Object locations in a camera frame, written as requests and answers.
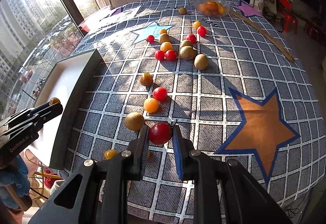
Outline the red cherry tomato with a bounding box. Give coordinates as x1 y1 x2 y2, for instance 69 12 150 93
148 122 172 145
165 49 177 61
154 50 165 61
186 34 197 44
146 35 155 43
152 87 167 101
197 26 207 37

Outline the dark orange tomato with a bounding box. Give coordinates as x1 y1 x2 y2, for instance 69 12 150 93
139 72 153 86
49 98 61 105

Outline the brown longan fruit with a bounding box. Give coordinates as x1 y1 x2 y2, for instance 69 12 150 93
180 39 193 48
180 45 197 60
178 7 187 15
194 54 209 70
159 33 170 44
124 112 145 131

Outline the yellow cherry tomato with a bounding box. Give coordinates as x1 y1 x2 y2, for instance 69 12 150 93
159 29 167 34
192 21 201 30
147 151 153 159
103 149 118 160

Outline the orange cherry tomato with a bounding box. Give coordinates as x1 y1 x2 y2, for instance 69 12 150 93
143 98 159 113
160 42 173 53

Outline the white tray black rim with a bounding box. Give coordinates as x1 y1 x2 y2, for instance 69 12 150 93
29 49 102 169

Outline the grid patterned tablecloth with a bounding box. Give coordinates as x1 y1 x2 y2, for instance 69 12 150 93
61 0 325 222

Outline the pink plastic basin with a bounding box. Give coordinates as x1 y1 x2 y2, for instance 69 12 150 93
78 18 92 33

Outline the long wooden stick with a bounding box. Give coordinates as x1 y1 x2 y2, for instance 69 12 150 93
229 9 295 63

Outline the clear glass fruit bowl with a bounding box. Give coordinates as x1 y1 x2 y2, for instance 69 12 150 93
193 0 231 18

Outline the red plastic stool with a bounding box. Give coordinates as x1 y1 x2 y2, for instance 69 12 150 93
279 0 298 34

